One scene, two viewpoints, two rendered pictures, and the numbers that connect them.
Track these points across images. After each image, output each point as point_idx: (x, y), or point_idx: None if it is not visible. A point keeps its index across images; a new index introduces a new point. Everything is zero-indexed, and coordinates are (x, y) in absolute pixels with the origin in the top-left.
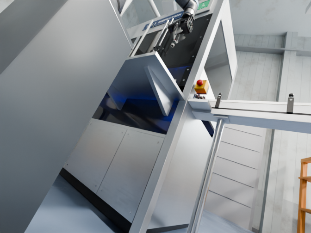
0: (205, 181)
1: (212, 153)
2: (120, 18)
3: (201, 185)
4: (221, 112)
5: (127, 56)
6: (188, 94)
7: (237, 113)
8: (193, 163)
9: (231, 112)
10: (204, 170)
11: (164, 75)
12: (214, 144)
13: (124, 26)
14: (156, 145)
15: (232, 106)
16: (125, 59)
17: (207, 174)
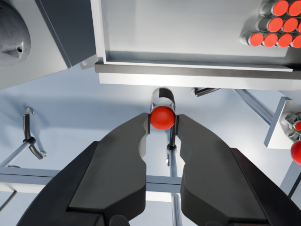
0: (245, 101)
1: (262, 117)
2: (32, 80)
3: (244, 95)
4: (295, 164)
5: (77, 64)
6: (300, 101)
7: (285, 188)
8: None
9: (289, 179)
10: (252, 102)
11: None
12: (269, 125)
13: (40, 77)
14: None
15: (299, 192)
16: (79, 63)
17: (249, 105)
